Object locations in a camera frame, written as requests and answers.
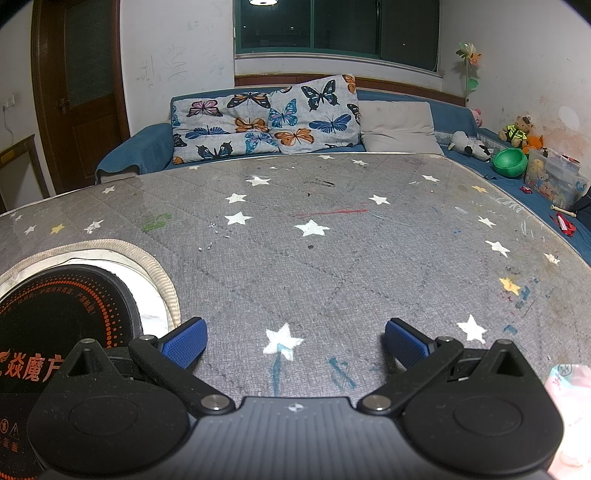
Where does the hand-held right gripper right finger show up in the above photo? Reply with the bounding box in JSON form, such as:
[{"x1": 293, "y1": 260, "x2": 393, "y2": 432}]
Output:
[{"x1": 358, "y1": 318, "x2": 543, "y2": 415}]

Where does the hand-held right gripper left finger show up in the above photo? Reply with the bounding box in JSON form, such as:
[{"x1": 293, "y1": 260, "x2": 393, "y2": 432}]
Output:
[{"x1": 48, "y1": 316, "x2": 236, "y2": 415}]

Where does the white round cooktop surround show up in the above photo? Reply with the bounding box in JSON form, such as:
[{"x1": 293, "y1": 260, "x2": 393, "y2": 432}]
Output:
[{"x1": 0, "y1": 239, "x2": 181, "y2": 337}]

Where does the black round induction cooktop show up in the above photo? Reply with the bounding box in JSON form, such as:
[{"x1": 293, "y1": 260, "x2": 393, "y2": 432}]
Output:
[{"x1": 0, "y1": 264, "x2": 144, "y2": 480}]

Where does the pink tissue packet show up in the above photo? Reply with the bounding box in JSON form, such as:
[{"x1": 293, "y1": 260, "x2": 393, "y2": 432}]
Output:
[{"x1": 542, "y1": 362, "x2": 591, "y2": 476}]

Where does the blue sofa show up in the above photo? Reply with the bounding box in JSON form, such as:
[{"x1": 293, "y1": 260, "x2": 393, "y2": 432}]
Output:
[{"x1": 95, "y1": 87, "x2": 591, "y2": 259}]

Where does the black and white cow plush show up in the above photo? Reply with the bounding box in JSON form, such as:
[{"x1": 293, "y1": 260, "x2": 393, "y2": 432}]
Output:
[{"x1": 448, "y1": 130, "x2": 492, "y2": 162}]

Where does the green plastic bowl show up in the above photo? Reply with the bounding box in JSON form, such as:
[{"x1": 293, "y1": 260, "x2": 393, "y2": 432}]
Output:
[{"x1": 492, "y1": 148, "x2": 528, "y2": 178}]

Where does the beige pillow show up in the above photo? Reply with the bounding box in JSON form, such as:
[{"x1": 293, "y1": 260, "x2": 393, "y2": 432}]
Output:
[{"x1": 359, "y1": 100, "x2": 445, "y2": 155}]

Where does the clear plastic toy box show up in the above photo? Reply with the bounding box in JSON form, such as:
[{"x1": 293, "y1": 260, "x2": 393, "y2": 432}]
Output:
[{"x1": 524, "y1": 148, "x2": 589, "y2": 210}]

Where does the wooden door with frosted glass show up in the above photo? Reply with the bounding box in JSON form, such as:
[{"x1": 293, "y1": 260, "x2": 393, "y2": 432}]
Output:
[{"x1": 30, "y1": 0, "x2": 132, "y2": 195}]

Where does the teddy bear with yellow vest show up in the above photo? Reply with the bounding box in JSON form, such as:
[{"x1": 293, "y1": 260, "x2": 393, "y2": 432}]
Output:
[{"x1": 498, "y1": 114, "x2": 535, "y2": 148}]

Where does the butterfly print blanket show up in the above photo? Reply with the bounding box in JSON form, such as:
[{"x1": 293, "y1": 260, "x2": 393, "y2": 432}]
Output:
[{"x1": 171, "y1": 74, "x2": 362, "y2": 167}]

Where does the wooden side table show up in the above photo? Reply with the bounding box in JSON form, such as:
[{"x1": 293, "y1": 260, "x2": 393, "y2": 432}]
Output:
[{"x1": 0, "y1": 134, "x2": 51, "y2": 213}]

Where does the green-framed window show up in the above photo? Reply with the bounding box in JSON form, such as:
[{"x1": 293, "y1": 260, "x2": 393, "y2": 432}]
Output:
[{"x1": 233, "y1": 0, "x2": 441, "y2": 75}]

